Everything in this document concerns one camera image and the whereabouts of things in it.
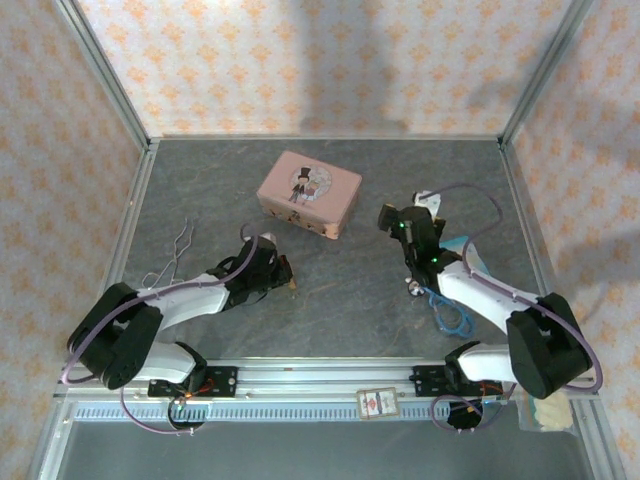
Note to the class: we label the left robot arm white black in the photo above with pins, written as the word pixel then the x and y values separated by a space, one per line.
pixel 190 298

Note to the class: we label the aluminium frame post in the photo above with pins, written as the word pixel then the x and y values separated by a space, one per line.
pixel 542 70
pixel 107 80

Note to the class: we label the thin aluminium frame rail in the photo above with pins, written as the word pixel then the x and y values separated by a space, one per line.
pixel 250 137

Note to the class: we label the aluminium frame side rail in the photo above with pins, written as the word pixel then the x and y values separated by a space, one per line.
pixel 525 200
pixel 132 220

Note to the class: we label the small framed printed card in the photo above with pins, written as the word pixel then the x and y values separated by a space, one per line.
pixel 376 402

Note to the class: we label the aluminium frame cross rail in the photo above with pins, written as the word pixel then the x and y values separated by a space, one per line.
pixel 310 377

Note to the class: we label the clear bag with white pieces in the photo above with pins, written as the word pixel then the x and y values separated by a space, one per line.
pixel 550 415

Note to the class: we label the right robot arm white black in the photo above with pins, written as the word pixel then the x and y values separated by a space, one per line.
pixel 480 295

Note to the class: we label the blue white paper packet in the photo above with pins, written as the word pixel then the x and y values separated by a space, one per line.
pixel 475 255

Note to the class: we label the small round metal disc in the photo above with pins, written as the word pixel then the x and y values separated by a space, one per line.
pixel 414 288

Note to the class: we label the pink tin box with couple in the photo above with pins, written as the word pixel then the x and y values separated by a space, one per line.
pixel 310 187

